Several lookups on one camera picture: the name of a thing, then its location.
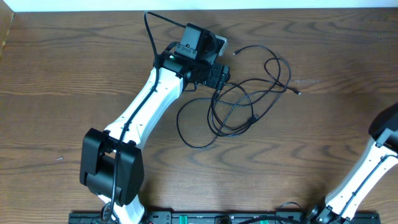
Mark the brown cardboard side panel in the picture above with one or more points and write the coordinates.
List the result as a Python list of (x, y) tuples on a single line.
[(6, 19)]

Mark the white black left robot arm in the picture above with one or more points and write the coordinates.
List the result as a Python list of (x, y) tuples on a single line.
[(111, 160)]

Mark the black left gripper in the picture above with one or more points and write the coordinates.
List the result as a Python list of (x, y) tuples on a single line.
[(217, 77)]

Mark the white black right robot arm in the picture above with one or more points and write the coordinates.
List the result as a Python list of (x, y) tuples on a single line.
[(379, 156)]

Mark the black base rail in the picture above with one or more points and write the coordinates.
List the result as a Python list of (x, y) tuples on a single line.
[(186, 218)]

